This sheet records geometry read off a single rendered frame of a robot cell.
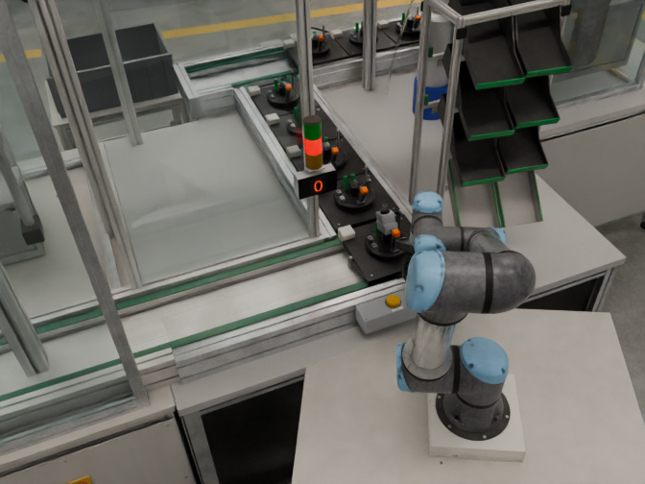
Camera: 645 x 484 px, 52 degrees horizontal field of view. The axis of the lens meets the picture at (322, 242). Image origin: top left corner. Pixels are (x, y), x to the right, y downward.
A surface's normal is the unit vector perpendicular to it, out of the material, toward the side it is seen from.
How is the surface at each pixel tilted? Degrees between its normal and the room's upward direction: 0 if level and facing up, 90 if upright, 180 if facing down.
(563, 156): 90
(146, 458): 90
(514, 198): 45
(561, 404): 0
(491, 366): 8
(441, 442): 1
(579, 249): 0
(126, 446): 90
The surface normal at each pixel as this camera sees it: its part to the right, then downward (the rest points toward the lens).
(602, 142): 0.37, 0.62
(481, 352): 0.11, -0.72
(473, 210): 0.12, -0.05
